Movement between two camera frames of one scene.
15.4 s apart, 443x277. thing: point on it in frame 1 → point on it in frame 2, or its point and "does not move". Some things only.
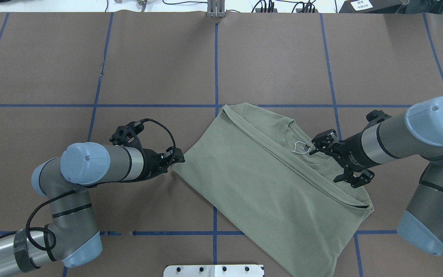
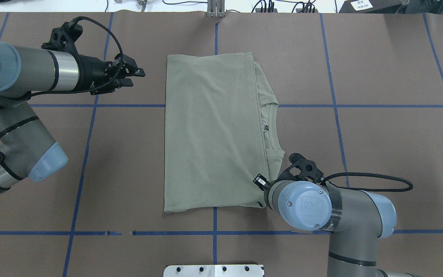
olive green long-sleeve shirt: x=288 y=208 → x=220 y=132
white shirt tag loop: x=295 y=151 → x=265 y=127
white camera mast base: x=213 y=271 does not move
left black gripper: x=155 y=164 → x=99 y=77
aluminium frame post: x=215 y=9 does not move
